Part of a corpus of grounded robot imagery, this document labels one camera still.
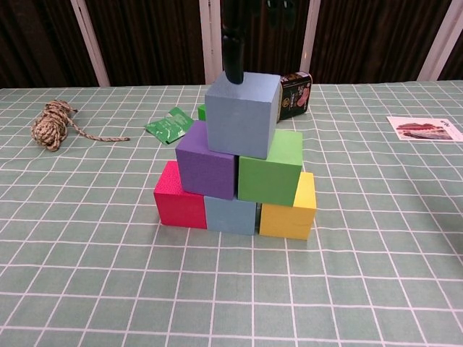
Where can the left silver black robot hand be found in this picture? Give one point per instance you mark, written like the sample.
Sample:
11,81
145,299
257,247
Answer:
233,54

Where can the light blue foam cube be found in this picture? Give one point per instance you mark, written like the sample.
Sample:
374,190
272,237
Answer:
242,115
231,217

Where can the purple foam cube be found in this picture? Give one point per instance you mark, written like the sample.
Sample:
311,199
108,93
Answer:
206,173

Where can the green foam cube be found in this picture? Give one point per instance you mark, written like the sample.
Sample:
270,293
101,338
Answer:
271,177

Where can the pink foam cube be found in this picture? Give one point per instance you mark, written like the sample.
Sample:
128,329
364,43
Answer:
177,209

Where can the yellow foam cube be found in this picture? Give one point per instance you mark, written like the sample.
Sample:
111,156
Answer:
285,220

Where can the green plastic building brick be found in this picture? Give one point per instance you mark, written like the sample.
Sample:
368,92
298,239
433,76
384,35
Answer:
202,112

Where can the black luncheon meat tin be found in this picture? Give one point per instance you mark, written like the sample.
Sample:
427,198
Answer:
294,97

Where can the green foil sachet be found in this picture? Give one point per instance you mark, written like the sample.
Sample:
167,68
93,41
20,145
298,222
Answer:
170,126

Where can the postcard with red building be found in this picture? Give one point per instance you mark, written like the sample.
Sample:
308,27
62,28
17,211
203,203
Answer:
423,128

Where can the green checked tablecloth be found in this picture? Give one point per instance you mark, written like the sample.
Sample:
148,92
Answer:
289,282

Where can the white metal frame post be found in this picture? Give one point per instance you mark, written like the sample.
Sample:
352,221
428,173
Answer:
444,36
211,43
310,36
90,47

